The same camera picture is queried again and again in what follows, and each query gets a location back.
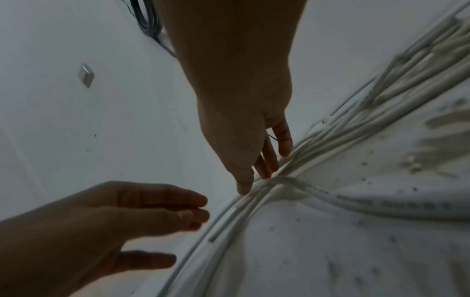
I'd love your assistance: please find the small dark tablet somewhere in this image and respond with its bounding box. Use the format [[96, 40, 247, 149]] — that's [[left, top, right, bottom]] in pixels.
[[78, 64, 96, 89]]

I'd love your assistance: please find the person's left hand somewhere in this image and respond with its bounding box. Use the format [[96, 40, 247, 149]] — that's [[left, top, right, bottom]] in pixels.
[[0, 180, 211, 297]]

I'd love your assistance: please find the tangle of white cables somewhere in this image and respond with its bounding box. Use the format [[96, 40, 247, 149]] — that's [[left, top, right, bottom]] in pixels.
[[157, 0, 470, 297]]

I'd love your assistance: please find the person's right hand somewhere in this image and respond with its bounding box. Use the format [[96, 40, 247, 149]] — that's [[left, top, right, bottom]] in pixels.
[[154, 0, 307, 196]]

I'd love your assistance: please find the grey coiled wall cable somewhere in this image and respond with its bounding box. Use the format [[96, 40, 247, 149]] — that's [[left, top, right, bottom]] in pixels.
[[130, 0, 177, 57]]

